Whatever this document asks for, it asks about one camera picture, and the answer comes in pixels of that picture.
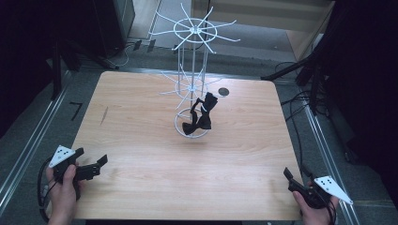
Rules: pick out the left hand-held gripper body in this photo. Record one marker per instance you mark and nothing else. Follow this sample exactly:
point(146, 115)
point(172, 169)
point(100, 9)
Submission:
point(61, 155)

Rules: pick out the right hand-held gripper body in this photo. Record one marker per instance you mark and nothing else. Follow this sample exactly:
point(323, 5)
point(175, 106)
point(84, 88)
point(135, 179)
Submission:
point(331, 187)

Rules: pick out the black bow tie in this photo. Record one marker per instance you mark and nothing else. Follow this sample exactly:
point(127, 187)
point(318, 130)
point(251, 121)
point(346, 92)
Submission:
point(211, 100)
point(197, 125)

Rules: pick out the person's right hand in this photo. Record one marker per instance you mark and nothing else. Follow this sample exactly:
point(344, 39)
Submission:
point(316, 214)

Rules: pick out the person's left hand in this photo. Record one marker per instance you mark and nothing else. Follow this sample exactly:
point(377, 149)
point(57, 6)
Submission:
point(64, 195)

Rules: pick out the black metal stand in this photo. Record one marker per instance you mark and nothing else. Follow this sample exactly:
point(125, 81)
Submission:
point(56, 68)
point(313, 68)

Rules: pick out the black round table grommet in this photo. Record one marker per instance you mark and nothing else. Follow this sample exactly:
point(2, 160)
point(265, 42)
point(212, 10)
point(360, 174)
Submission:
point(223, 91)

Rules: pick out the black power plug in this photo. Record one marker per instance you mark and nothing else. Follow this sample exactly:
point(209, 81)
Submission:
point(151, 45)
point(137, 45)

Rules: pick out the black cabinet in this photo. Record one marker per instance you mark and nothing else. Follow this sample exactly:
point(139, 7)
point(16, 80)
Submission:
point(114, 25)

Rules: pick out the light wooden furniture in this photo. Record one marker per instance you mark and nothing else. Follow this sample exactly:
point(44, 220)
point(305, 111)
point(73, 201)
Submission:
point(300, 34)

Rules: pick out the aluminium floor rail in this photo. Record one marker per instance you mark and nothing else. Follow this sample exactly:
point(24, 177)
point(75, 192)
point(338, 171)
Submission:
point(325, 150)
point(28, 146)

